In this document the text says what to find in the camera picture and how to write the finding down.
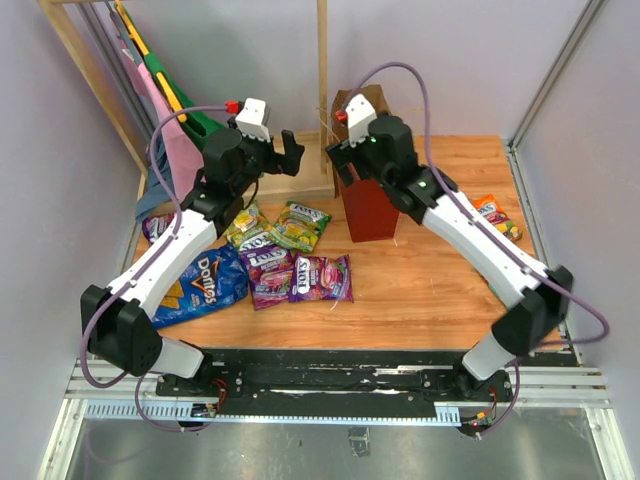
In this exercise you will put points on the orange foxs candy bag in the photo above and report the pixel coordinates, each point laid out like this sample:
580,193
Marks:
490,209

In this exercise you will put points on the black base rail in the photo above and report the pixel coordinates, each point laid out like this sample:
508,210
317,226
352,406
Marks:
209,384

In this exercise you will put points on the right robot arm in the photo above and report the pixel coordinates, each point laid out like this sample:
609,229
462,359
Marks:
380,147

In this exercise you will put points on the purple berries candy bag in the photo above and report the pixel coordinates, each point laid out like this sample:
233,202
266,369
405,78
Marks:
270,272

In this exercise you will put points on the aluminium frame post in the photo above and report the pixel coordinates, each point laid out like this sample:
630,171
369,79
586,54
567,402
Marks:
97,19
585,21

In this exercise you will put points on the green cloth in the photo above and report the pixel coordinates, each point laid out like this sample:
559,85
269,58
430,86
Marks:
198,126

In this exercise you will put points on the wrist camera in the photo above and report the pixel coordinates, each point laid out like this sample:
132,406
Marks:
251,120
360,113

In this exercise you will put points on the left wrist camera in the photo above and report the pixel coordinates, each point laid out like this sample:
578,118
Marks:
251,120

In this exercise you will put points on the pink cloth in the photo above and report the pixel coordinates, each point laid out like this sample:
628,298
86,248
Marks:
183,156

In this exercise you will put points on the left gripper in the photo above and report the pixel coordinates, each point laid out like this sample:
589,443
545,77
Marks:
287,163

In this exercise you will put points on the red brown paper bag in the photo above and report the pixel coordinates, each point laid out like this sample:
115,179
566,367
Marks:
369,213

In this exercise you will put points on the green yellow candy bag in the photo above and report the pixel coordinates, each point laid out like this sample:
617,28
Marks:
249,230

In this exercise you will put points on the right aluminium frame post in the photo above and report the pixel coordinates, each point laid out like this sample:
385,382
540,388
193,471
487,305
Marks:
585,21

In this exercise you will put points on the wooden clothes rack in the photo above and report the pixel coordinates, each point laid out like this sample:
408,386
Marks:
314,182

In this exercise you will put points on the green foxs candy bag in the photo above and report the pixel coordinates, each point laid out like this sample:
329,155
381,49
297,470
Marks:
299,227

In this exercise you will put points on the blue chips bag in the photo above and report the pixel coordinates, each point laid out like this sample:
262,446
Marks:
215,280

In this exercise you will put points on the blue grey cloth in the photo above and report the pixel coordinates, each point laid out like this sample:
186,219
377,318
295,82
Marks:
155,201

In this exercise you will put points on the left aluminium frame post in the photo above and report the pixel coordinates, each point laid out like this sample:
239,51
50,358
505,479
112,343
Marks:
97,19

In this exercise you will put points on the grey slotted cable duct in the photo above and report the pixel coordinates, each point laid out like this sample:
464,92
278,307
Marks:
189,411

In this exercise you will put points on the front aluminium rail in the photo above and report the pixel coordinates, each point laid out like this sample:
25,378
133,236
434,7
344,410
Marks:
544,385

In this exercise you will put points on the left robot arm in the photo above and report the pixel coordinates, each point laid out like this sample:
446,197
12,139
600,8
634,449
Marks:
117,319

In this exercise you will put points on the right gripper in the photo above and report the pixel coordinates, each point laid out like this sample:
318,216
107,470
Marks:
343,154

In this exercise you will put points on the yellow hanger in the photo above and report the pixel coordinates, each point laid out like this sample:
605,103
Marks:
141,66

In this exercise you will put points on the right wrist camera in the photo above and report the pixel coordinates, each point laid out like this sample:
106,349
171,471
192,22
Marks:
360,113

